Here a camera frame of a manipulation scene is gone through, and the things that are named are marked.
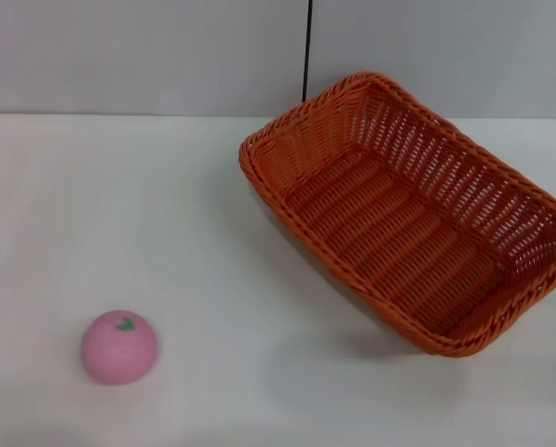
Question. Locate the orange woven plastic basket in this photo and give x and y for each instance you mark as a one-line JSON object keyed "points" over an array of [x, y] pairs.
{"points": [[384, 233]]}

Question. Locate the pink peach toy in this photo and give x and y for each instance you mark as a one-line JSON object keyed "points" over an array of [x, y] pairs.
{"points": [[119, 354]]}

